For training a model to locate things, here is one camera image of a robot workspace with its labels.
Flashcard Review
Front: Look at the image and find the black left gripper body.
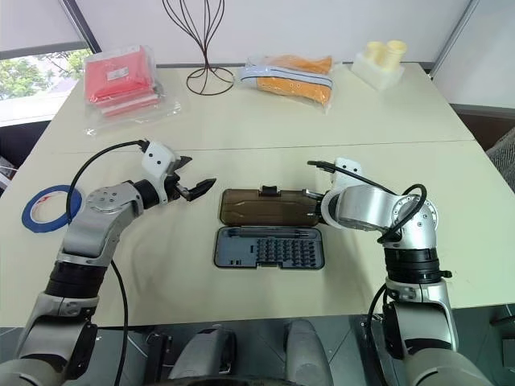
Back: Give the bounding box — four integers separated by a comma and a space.
165, 171, 192, 203

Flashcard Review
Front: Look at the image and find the dark screwdriver bit case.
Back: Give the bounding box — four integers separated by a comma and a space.
212, 185, 326, 270

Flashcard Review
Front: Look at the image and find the red cloth in plastic bag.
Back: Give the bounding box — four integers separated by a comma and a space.
81, 43, 192, 138

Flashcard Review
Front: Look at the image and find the orange cloth in plastic bag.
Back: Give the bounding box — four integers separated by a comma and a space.
237, 53, 336, 115

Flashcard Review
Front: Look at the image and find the blue tape roll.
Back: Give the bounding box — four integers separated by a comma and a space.
21, 184, 85, 234

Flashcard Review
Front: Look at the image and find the white block holder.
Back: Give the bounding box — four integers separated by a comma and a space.
351, 52, 406, 91

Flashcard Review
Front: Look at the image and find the dark rounded grey shape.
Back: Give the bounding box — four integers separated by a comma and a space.
282, 318, 334, 386
167, 324, 237, 381

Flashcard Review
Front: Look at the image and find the cream plastic cup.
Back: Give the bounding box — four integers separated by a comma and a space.
381, 39, 409, 72
365, 40, 390, 69

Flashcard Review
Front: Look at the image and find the grey patterned cushion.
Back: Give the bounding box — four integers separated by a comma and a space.
485, 126, 515, 185

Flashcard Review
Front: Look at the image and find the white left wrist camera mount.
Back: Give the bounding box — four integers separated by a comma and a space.
142, 140, 181, 203

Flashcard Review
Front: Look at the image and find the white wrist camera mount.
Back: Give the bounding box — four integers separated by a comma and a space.
319, 157, 366, 231
142, 140, 181, 203

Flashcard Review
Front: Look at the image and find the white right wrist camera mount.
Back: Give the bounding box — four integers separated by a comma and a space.
319, 157, 366, 231

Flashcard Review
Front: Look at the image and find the black screwdriver handle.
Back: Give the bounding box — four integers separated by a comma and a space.
226, 228, 310, 239

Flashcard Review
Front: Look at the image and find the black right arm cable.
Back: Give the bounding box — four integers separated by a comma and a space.
307, 160, 428, 244

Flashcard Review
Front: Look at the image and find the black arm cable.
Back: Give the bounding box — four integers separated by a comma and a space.
66, 139, 150, 335
307, 160, 428, 244

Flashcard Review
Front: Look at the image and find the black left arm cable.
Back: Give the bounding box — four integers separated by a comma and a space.
66, 139, 150, 335

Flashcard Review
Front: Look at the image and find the dark wire stand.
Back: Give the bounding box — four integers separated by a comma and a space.
162, 0, 235, 97

